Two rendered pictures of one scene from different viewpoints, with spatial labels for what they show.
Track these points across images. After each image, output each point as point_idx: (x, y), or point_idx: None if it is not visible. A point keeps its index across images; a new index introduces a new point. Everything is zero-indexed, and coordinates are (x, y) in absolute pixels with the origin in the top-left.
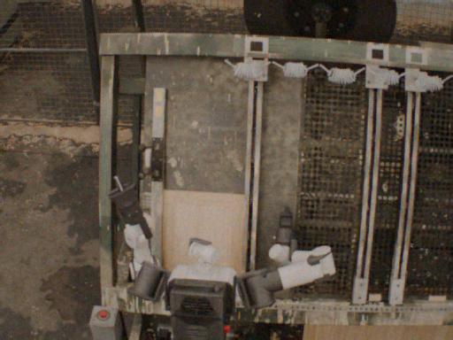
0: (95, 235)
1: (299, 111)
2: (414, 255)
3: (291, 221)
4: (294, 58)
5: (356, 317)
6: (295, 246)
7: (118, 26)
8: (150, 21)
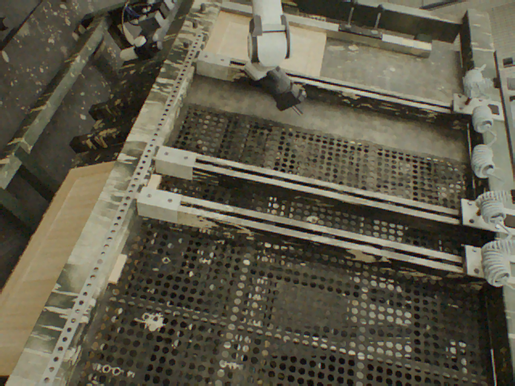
0: (212, 124)
1: (410, 149)
2: (203, 243)
3: (294, 94)
4: (505, 105)
5: (134, 150)
6: (273, 70)
7: (338, 276)
8: (338, 305)
